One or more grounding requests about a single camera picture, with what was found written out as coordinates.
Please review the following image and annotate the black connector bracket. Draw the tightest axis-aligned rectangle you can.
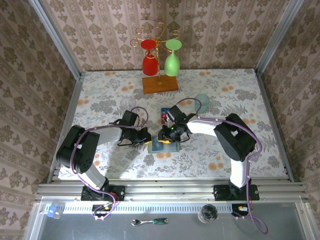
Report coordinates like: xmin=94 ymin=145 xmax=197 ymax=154
xmin=92 ymin=204 xmax=115 ymax=217
xmin=231 ymin=203 xmax=251 ymax=217

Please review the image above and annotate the green wine glass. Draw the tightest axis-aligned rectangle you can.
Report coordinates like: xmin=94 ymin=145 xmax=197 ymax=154
xmin=163 ymin=38 xmax=183 ymax=77

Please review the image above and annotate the floral patterned tablecloth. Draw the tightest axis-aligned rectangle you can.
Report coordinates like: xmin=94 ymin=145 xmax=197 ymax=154
xmin=57 ymin=68 xmax=288 ymax=180

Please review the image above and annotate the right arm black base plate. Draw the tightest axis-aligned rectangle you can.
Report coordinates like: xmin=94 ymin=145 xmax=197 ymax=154
xmin=214 ymin=184 xmax=260 ymax=201

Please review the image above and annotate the aluminium frame post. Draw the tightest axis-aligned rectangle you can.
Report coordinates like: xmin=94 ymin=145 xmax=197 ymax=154
xmin=28 ymin=0 xmax=83 ymax=80
xmin=254 ymin=0 xmax=306 ymax=76

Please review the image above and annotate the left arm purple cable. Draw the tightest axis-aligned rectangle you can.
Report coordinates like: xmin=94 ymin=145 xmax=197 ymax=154
xmin=69 ymin=106 xmax=150 ymax=221

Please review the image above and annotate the white slotted cable duct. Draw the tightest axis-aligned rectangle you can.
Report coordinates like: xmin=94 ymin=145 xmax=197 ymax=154
xmin=44 ymin=202 xmax=235 ymax=215

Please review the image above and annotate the aluminium mounting rail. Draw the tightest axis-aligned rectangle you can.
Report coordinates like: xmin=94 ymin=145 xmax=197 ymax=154
xmin=34 ymin=177 xmax=310 ymax=201

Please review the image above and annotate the grey metal shelf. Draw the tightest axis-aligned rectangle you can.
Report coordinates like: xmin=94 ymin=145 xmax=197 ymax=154
xmin=23 ymin=197 xmax=315 ymax=240

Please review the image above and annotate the aluminium side rail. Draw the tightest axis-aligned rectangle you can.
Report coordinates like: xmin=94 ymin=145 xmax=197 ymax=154
xmin=46 ymin=72 xmax=86 ymax=185
xmin=254 ymin=69 xmax=296 ymax=183

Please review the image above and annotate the clear glass jar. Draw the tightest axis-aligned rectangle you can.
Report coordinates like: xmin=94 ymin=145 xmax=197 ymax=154
xmin=197 ymin=203 xmax=219 ymax=224

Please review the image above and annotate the gold wire rack wooden base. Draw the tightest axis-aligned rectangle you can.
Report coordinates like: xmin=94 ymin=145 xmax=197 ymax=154
xmin=129 ymin=21 xmax=181 ymax=95

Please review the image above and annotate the blue white connector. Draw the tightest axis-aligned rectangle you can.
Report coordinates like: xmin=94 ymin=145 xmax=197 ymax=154
xmin=46 ymin=205 xmax=62 ymax=220

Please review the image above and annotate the teal frosted tumbler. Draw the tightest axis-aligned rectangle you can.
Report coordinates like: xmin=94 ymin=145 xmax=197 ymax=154
xmin=194 ymin=93 xmax=211 ymax=114

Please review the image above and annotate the blue credit card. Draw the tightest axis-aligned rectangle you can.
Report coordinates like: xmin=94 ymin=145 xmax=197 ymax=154
xmin=151 ymin=136 xmax=163 ymax=152

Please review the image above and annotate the green card holder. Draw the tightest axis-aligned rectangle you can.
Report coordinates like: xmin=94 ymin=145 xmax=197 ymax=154
xmin=147 ymin=136 xmax=181 ymax=154

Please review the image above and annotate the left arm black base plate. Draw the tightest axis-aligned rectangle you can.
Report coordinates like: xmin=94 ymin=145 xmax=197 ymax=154
xmin=81 ymin=184 xmax=126 ymax=202

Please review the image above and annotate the red wine glass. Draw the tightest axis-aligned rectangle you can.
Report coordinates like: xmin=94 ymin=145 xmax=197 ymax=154
xmin=140 ymin=39 xmax=159 ymax=77

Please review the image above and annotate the green handled ratchet wrench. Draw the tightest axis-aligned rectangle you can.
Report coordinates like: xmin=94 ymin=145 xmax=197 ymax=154
xmin=131 ymin=217 xmax=169 ymax=227

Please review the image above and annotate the clear glass tumbler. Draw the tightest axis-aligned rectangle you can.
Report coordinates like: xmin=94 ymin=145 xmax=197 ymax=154
xmin=119 ymin=96 xmax=138 ymax=116

